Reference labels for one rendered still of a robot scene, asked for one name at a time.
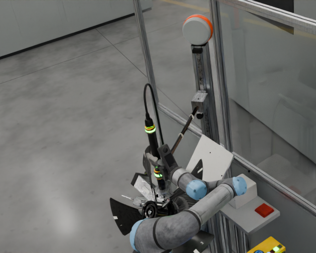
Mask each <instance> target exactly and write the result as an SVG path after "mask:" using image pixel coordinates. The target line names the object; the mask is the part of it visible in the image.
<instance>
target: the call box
mask: <svg viewBox="0 0 316 253"><path fill-rule="evenodd" d="M279 244H280V245H281V246H282V248H278V247H277V246H278V245H279ZM275 247H277V248H278V249H279V250H277V251H275V250H274V248H275ZM257 250H261V251H262V252H263V253H268V252H269V253H271V252H270V251H271V250H274V251H275V253H282V252H283V251H285V247H284V246H283V245H282V244H281V243H279V242H278V241H277V240H275V239H274V238H273V237H271V236H270V237H269V238H267V239H266V240H265V241H263V242H262V243H260V244H259V245H257V246H256V247H254V248H253V249H251V250H250V251H248V252H247V253H255V252H256V251H257Z"/></svg>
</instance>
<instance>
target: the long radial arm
mask: <svg viewBox="0 0 316 253"><path fill-rule="evenodd" d="M152 186H153V188H154V189H155V187H156V186H155V185H154V184H153V183H152ZM134 187H135V188H136V189H137V190H138V191H139V192H140V193H141V194H142V195H143V196H144V197H145V198H146V199H148V200H149V201H150V200H153V201H155V199H154V198H153V193H152V189H151V187H150V181H149V177H147V176H141V175H139V176H138V178H137V180H136V183H135V185H134ZM156 194H157V193H156ZM158 195H159V194H158ZM170 196H172V194H171V193H170V192H168V193H167V194H165V197H166V198H169V197H170ZM157 200H158V201H160V202H162V201H164V199H163V196H162V195H159V197H157Z"/></svg>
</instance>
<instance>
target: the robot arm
mask: <svg viewBox="0 0 316 253"><path fill-rule="evenodd" d="M157 151H158V152H159V154H160V156H161V159H160V160H158V158H157V157H154V156H153V155H151V154H150V153H146V157H147V159H148V160H149V162H150V164H151V166H152V167H153V168H154V167H158V168H159V170H160V172H158V173H159V176H160V177H161V175H162V176H163V177H161V178H162V179H163V180H165V181H167V180H170V181H171V182H172V183H174V184H175V185H176V186H178V187H179V188H181V189H182V190H183V191H184V192H185V193H187V194H188V195H189V196H190V197H191V198H193V199H195V200H199V199H201V200H200V201H199V202H197V203H196V204H195V205H193V206H192V207H191V208H190V209H185V210H183V211H181V212H180V213H178V214H175V215H171V216H164V217H157V218H146V219H144V220H140V221H138V222H136V223H135V224H134V225H133V227H132V229H131V232H130V244H131V246H132V248H133V249H134V250H136V251H137V252H140V253H171V252H172V250H173V248H177V247H179V246H181V245H182V244H184V243H185V242H187V241H188V240H189V239H191V238H192V237H193V236H195V235H196V234H197V233H198V232H199V231H200V230H201V227H202V225H203V224H204V223H205V222H206V221H207V220H209V219H210V218H211V217H212V216H213V215H214V214H215V213H217V212H218V211H219V210H220V209H221V208H222V207H224V206H225V205H226V204H227V203H228V202H229V201H230V200H232V199H233V198H234V197H235V196H240V195H243V194H245V193H246V191H247V184H246V181H245V180H244V178H242V177H233V178H228V179H222V180H217V181H211V182H207V181H204V180H200V179H198V178H196V177H195V176H193V175H192V174H191V173H189V172H188V171H187V170H185V169H183V168H182V167H179V166H178V165H177V163H176V161H175V158H174V156H173V155H172V153H171V151H170V149H169V147H168V145H167V144H164V145H162V146H160V147H159V148H157Z"/></svg>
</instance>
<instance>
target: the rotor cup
mask: <svg viewBox="0 0 316 253"><path fill-rule="evenodd" d="M164 203H165V202H164V201H162V202H160V201H153V200H150V201H147V202H146V203H145V204H144V206H143V208H142V212H141V215H142V219H143V220H144V219H146V218H157V217H164V216H171V215H175V214H177V208H176V205H175V204H174V203H172V204H170V203H169V204H168V205H167V207H166V208H165V206H166V205H165V206H164V207H163V205H164ZM157 204H161V205H157ZM164 208H165V209H164ZM149 210H151V214H149V213H148V211H149Z"/></svg>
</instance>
